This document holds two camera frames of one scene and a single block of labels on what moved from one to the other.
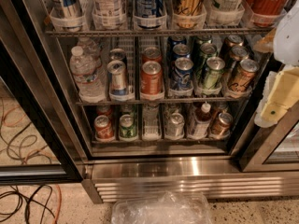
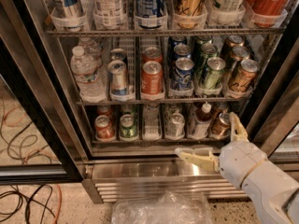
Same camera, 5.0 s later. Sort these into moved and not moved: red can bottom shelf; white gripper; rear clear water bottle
Moved: white gripper
Not moved: red can bottom shelf; rear clear water bottle
